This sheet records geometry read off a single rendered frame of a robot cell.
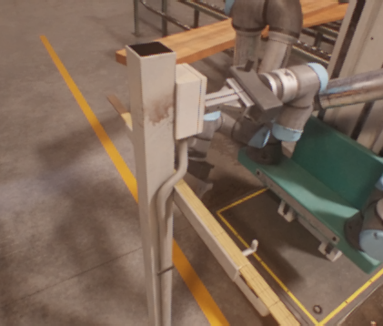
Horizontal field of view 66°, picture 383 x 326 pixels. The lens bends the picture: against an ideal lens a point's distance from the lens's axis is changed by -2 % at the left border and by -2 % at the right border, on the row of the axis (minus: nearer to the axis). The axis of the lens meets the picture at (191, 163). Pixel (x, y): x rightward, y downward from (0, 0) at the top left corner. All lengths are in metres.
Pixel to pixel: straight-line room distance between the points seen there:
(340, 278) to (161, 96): 1.18
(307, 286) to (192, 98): 1.04
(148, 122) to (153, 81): 0.07
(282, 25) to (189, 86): 0.52
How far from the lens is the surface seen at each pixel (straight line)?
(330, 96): 0.87
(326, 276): 1.46
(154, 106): 0.51
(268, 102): 0.63
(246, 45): 1.08
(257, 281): 0.55
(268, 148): 1.24
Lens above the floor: 1.47
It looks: 40 degrees down
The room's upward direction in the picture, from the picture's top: 4 degrees clockwise
